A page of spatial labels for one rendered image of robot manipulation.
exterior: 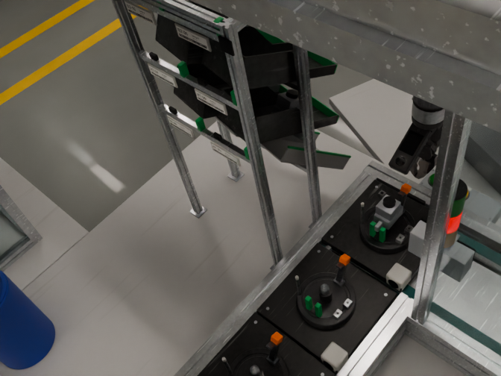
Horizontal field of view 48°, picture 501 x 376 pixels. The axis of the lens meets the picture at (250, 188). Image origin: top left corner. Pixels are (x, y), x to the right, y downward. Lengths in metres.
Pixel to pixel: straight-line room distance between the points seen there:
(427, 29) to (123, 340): 1.43
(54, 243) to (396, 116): 1.16
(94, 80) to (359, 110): 2.21
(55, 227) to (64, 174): 1.42
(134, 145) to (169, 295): 1.75
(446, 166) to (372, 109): 1.03
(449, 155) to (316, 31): 0.66
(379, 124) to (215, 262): 0.70
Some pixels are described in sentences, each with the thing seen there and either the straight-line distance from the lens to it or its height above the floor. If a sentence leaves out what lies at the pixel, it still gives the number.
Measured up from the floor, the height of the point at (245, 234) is 0.86.
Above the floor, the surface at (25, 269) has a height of 0.86.
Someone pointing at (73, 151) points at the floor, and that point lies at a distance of 3.37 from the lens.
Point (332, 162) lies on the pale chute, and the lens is 1.52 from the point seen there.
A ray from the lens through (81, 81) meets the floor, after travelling 3.81.
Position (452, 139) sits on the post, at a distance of 0.87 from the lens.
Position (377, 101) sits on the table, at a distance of 1.96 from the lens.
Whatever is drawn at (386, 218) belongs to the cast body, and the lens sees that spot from 1.40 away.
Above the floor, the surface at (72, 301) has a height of 0.86.
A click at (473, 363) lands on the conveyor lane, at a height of 0.94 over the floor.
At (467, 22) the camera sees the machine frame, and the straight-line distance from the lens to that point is 0.20.
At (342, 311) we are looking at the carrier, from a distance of 1.36.
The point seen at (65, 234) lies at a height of 0.86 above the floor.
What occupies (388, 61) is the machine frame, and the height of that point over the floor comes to 2.06.
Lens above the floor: 2.21
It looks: 51 degrees down
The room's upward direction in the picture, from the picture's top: 14 degrees counter-clockwise
